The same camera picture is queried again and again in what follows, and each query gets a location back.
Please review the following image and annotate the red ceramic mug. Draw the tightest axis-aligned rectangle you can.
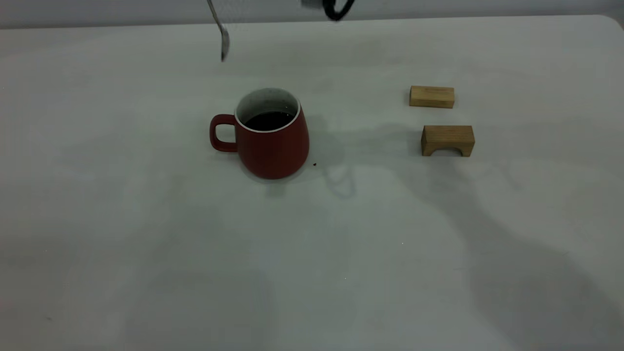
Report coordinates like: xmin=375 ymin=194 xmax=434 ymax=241
xmin=210 ymin=88 xmax=310 ymax=180

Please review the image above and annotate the spoon with light blue handle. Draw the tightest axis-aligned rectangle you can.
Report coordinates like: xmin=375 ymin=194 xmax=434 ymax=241
xmin=206 ymin=0 xmax=230 ymax=62

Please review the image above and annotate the arched wooden block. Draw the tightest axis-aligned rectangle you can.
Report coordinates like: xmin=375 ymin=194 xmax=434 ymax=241
xmin=421 ymin=125 xmax=475 ymax=157

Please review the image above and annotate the flat rectangular wooden block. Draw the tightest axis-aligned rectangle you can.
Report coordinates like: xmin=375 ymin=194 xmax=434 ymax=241
xmin=409 ymin=86 xmax=455 ymax=109

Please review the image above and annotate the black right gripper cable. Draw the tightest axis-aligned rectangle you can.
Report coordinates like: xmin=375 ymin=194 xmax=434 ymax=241
xmin=323 ymin=0 xmax=355 ymax=21

